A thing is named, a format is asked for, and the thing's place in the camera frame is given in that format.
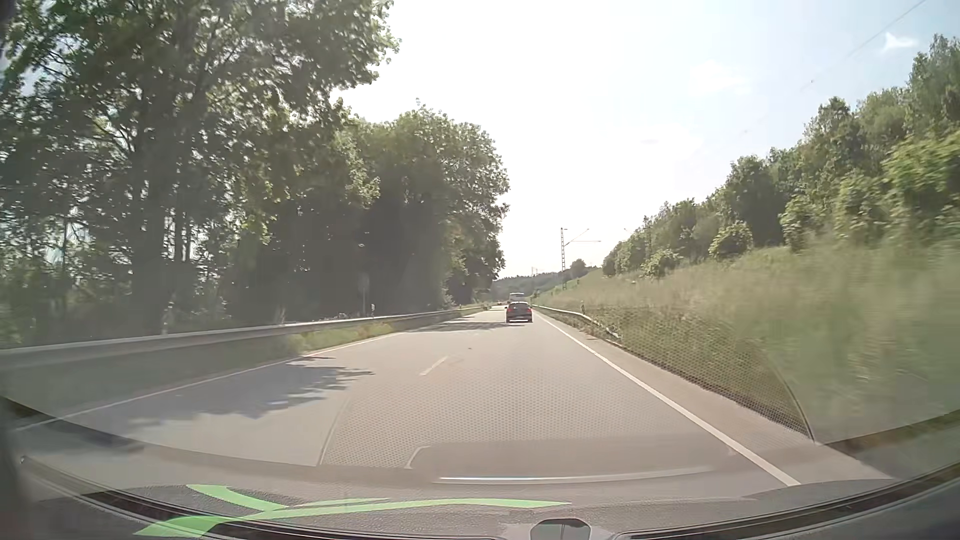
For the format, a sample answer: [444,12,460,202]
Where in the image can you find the road markings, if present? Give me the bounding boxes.
[15,310,802,487]

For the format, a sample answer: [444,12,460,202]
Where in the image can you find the narrow grass verge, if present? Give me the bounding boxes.
[0,307,481,415]

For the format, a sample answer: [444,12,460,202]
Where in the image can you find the row of tall dark trees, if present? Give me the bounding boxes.
[0,0,511,348]

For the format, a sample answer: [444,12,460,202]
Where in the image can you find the lattice railway mast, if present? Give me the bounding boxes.
[558,227,603,292]

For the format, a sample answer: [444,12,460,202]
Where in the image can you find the tall grass bank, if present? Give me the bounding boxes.
[537,241,960,444]

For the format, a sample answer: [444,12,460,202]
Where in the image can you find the wooded hill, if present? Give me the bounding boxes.
[491,258,594,301]

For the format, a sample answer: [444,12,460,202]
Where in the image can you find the overhead wires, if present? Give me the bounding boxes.
[738,0,931,136]

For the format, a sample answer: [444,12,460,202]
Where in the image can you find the row of green bushy trees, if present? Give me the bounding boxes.
[601,33,960,279]

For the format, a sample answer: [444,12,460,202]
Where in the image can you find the short grey guard rail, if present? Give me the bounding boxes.
[531,303,622,343]

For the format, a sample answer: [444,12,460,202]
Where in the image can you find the grey asphalt road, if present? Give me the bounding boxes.
[7,306,894,489]

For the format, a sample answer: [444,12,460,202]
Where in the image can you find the long grey guard rail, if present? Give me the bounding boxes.
[0,303,489,369]

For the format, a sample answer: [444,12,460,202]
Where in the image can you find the car's own bonnet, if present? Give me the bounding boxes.
[15,448,960,540]

